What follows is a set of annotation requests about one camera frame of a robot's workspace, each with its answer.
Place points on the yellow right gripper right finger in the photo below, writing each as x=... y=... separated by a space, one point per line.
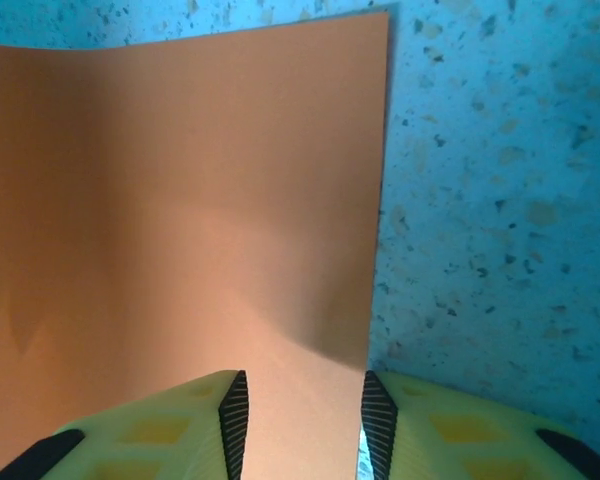
x=455 y=430

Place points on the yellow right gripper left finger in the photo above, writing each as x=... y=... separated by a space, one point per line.
x=170 y=435

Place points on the orange square paper sheet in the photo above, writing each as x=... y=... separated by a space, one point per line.
x=180 y=200

